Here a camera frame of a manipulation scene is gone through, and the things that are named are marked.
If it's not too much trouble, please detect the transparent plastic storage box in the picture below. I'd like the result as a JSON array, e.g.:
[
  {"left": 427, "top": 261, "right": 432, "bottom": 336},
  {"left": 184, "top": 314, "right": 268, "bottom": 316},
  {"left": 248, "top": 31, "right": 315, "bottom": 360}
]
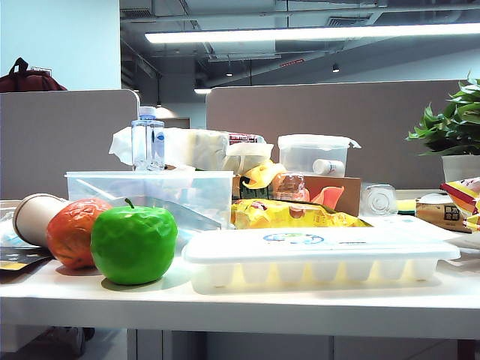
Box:
[{"left": 64, "top": 170, "right": 235, "bottom": 230}]

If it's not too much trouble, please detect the white lidded ice cube tray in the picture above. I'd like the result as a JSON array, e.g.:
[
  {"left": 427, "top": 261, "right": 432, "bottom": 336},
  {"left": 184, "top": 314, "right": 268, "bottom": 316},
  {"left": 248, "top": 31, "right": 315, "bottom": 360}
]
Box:
[{"left": 181, "top": 226, "right": 461, "bottom": 295}]

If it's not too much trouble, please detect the brown cardboard box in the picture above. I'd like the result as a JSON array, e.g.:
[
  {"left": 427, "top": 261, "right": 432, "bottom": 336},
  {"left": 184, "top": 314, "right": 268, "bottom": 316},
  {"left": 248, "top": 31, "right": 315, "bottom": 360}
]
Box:
[{"left": 299, "top": 175, "right": 362, "bottom": 218}]

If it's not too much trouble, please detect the dark green striped toy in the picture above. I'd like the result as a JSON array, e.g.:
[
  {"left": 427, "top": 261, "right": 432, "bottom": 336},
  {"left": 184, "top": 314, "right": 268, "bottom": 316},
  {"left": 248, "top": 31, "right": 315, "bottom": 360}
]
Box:
[{"left": 238, "top": 182, "right": 274, "bottom": 200}]

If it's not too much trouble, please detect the clear bag of pale bread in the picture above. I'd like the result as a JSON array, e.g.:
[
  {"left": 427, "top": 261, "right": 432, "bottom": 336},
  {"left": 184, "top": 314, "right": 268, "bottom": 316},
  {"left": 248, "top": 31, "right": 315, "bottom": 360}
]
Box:
[{"left": 164, "top": 129, "right": 266, "bottom": 173}]

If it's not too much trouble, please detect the clear lidded food container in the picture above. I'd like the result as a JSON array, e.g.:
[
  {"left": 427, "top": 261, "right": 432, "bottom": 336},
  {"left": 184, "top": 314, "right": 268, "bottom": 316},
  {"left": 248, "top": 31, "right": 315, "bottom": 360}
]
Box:
[{"left": 277, "top": 133, "right": 362, "bottom": 178}]

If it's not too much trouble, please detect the small white pill bottle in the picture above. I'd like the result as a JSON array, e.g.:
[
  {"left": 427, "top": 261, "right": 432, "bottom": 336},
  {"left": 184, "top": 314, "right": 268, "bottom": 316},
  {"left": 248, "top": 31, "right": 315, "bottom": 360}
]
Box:
[{"left": 312, "top": 158, "right": 345, "bottom": 177}]

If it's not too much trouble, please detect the orange plastic piece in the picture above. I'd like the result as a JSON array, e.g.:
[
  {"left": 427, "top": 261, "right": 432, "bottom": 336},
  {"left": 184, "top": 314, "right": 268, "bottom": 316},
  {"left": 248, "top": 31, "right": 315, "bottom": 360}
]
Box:
[{"left": 310, "top": 185, "right": 345, "bottom": 206}]

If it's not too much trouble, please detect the clear water bottle blue label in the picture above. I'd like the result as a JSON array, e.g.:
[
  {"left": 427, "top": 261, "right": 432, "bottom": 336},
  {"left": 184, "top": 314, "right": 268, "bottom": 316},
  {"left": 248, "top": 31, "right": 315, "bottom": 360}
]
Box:
[{"left": 130, "top": 106, "right": 166, "bottom": 173}]

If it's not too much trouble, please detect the green toy apple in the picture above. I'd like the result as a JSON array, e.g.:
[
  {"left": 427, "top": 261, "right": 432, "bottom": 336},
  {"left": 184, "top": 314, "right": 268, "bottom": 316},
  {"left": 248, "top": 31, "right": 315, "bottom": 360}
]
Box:
[{"left": 89, "top": 197, "right": 179, "bottom": 286}]

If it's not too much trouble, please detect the clear glass jar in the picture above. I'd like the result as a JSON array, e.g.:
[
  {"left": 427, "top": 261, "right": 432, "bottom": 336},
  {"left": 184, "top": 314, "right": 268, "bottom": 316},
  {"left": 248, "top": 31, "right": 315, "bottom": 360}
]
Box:
[{"left": 361, "top": 182, "right": 398, "bottom": 218}]

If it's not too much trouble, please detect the wide grey desk partition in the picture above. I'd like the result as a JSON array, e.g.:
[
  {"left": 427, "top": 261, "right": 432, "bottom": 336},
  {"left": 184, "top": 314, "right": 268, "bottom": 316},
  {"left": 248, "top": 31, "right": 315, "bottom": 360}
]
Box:
[{"left": 205, "top": 79, "right": 470, "bottom": 191}]

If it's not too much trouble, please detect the long ceiling light strip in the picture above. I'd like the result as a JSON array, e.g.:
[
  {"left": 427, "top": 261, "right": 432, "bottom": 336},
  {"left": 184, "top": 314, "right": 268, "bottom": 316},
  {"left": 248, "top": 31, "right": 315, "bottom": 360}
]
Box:
[{"left": 144, "top": 22, "right": 480, "bottom": 44}]

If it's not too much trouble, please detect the yellow green sponge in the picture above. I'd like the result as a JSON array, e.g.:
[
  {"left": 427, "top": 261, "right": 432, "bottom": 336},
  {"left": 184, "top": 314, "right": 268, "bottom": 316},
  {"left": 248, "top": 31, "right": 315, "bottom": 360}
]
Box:
[{"left": 396, "top": 199, "right": 418, "bottom": 216}]

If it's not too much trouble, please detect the orange toy fruit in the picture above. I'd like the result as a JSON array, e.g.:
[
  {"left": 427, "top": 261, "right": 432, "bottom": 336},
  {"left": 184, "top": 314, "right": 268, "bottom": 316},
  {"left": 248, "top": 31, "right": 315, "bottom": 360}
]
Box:
[{"left": 46, "top": 198, "right": 113, "bottom": 270}]

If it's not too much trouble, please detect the white printed paper sheet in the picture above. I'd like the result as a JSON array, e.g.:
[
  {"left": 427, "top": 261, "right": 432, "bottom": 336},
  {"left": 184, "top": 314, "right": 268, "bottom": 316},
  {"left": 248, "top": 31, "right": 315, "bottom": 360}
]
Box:
[{"left": 361, "top": 215, "right": 480, "bottom": 251}]

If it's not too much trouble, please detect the brown paper food package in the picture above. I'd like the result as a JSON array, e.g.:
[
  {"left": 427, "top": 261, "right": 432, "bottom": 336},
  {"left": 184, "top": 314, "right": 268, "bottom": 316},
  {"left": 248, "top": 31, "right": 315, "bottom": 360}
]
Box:
[{"left": 414, "top": 197, "right": 474, "bottom": 234}]

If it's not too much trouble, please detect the white paper cup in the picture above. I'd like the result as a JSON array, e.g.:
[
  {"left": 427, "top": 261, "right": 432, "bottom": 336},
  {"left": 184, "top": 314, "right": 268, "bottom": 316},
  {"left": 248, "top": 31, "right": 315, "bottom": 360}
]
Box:
[{"left": 12, "top": 193, "right": 72, "bottom": 248}]

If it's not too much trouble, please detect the white plant pot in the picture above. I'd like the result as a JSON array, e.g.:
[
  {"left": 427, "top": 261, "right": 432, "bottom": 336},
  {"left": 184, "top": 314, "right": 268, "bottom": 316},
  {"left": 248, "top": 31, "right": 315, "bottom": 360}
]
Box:
[{"left": 440, "top": 154, "right": 480, "bottom": 188}]

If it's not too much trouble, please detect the green leafy plant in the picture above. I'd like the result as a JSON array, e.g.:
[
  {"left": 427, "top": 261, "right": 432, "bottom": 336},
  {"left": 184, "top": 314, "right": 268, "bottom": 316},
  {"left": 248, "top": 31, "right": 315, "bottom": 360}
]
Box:
[{"left": 405, "top": 70, "right": 480, "bottom": 157}]

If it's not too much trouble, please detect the dark red backpack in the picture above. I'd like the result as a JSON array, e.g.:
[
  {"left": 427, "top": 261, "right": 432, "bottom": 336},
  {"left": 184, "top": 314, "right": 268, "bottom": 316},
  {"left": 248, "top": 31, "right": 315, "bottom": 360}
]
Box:
[{"left": 0, "top": 57, "right": 68, "bottom": 93}]

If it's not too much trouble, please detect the clear bag with blue item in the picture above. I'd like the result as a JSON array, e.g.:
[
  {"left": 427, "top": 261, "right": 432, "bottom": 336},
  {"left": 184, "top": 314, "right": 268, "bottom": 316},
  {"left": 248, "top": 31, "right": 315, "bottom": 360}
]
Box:
[{"left": 0, "top": 200, "right": 23, "bottom": 247}]

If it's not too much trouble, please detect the black coffee sachet pack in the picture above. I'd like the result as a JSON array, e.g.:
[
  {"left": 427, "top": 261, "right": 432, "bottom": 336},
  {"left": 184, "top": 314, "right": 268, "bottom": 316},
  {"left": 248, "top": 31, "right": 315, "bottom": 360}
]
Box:
[{"left": 0, "top": 245, "right": 53, "bottom": 275}]

